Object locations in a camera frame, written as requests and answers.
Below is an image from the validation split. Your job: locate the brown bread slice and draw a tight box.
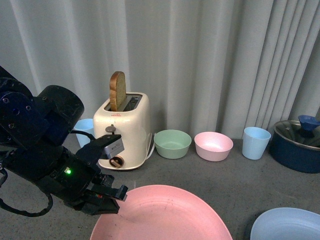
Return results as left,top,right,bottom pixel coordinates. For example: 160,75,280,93
109,71,126,112

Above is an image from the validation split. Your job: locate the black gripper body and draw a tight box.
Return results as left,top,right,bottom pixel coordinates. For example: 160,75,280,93
35,134,128,215

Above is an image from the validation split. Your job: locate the light blue cup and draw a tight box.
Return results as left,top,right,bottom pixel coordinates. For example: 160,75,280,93
242,126,272,160
73,118,94,148

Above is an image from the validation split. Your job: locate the dark blue saucepan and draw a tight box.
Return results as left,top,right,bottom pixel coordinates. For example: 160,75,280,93
269,127,320,174

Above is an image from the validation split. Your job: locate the pink bowl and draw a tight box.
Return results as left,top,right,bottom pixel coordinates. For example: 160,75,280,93
194,131,234,162

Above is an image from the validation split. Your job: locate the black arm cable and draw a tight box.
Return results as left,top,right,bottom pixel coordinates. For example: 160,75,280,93
0,129,96,217

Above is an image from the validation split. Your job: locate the blue plate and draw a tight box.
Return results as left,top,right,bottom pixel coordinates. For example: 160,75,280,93
250,207,320,240

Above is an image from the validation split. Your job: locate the white toaster cable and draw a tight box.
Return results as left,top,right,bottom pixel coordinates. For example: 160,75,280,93
145,132,156,161

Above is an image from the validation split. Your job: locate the cream toaster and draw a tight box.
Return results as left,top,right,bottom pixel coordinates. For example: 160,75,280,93
93,92,152,171

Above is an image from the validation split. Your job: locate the green bowl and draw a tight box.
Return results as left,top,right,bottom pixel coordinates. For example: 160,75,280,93
153,129,192,160

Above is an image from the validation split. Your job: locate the grey curtain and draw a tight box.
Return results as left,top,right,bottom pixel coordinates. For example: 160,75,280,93
0,0,320,139

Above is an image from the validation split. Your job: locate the glass pot lid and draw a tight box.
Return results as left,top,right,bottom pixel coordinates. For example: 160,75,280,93
274,115,320,149

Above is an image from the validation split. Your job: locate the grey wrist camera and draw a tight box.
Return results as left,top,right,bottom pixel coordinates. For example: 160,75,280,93
101,137,125,160

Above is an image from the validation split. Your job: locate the pink plate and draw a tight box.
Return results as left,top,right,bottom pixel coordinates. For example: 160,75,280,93
90,185,232,240

